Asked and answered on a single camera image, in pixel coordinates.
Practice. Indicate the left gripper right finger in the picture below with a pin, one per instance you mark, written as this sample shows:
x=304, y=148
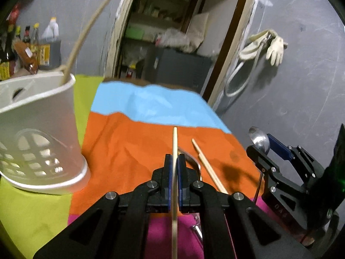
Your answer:
x=233, y=226

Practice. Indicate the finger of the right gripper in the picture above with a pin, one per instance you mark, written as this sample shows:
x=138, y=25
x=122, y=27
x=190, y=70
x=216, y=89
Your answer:
x=279, y=148
x=267, y=167

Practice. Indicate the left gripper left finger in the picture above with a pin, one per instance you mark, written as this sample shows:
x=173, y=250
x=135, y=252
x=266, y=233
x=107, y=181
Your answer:
x=115, y=226

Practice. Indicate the metal spoon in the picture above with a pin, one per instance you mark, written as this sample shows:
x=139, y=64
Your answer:
x=261, y=141

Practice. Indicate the wooden chopstick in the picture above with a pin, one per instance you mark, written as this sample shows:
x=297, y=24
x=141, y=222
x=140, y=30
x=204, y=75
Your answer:
x=209, y=168
x=174, y=196

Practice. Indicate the white plastic utensil caddy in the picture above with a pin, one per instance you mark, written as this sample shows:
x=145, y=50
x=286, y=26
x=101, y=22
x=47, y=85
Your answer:
x=40, y=151

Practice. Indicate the white rubber gloves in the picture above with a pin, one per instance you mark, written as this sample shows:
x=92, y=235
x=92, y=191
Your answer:
x=267, y=39

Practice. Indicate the dark grey cabinet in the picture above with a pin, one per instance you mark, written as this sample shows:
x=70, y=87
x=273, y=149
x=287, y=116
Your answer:
x=169, y=66

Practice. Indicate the white pillow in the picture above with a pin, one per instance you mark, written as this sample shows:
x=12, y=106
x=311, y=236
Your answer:
x=197, y=29

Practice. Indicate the clear plastic bag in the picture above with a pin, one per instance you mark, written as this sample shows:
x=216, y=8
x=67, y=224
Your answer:
x=175, y=39

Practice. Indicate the chopstick standing in caddy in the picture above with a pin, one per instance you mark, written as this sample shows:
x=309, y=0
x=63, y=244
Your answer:
x=80, y=41

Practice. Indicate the large cooking oil jug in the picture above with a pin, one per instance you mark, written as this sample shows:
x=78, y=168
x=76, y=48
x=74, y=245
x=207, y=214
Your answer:
x=49, y=48

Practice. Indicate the brown spice packet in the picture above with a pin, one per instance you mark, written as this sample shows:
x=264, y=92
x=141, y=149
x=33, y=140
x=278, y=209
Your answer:
x=27, y=58

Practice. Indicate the dark sauce bottle yellow label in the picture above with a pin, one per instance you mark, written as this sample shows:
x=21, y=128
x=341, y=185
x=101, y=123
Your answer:
x=8, y=56

